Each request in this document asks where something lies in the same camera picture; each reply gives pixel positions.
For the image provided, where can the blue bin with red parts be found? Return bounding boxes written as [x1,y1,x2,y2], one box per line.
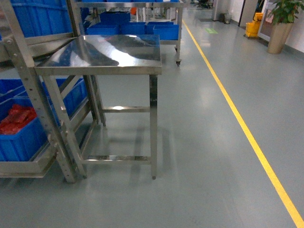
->
[0,98,47,162]

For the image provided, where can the stainless steel shelf rack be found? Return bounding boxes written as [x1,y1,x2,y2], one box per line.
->
[0,0,100,184]

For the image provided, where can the small stainless steel table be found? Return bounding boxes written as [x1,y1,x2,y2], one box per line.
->
[35,35,162,178]

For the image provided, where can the yellow mop bucket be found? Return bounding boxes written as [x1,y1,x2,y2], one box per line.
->
[245,12,263,38]

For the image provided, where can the green potted plant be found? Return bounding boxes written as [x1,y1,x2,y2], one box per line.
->
[267,0,304,54]

